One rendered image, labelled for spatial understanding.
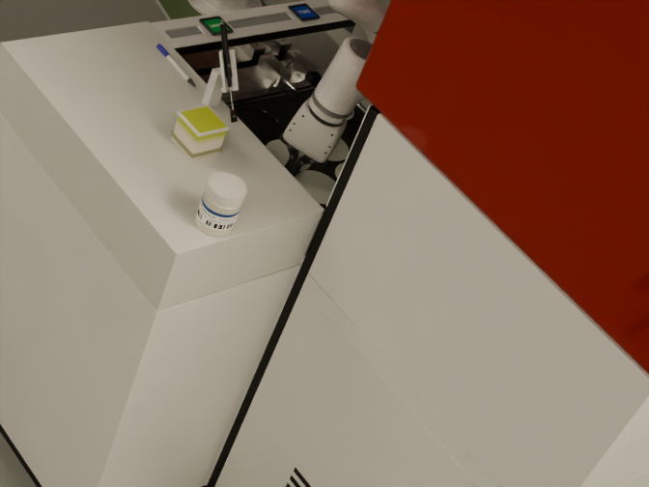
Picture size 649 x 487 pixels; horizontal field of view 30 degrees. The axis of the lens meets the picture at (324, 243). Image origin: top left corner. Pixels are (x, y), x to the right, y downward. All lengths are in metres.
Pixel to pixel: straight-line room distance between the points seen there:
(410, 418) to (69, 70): 0.94
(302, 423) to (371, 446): 0.20
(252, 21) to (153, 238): 0.80
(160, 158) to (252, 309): 0.36
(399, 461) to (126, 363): 0.55
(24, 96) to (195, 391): 0.68
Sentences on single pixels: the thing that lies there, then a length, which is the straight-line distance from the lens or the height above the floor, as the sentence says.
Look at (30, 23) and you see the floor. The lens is 4.32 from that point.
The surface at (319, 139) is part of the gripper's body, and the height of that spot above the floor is 1.02.
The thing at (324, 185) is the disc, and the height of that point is 0.90.
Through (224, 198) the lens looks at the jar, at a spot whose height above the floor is 1.06.
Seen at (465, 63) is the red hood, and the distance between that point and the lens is 1.99.
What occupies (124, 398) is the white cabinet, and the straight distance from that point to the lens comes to 2.39.
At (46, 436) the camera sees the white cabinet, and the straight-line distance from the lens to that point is 2.73.
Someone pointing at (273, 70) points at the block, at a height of 0.91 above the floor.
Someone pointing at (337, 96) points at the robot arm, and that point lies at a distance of 2.29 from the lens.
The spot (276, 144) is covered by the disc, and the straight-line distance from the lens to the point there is 2.53.
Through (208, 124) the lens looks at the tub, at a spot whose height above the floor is 1.03.
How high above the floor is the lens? 2.36
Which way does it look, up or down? 39 degrees down
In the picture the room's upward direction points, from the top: 24 degrees clockwise
